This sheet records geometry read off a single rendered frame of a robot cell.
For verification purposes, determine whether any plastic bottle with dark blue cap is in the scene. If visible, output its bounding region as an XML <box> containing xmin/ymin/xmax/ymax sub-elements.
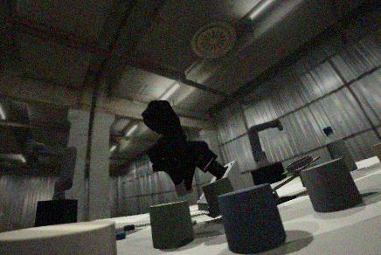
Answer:
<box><xmin>323</xmin><ymin>127</ymin><xmax>357</xmax><ymax>172</ymax></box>

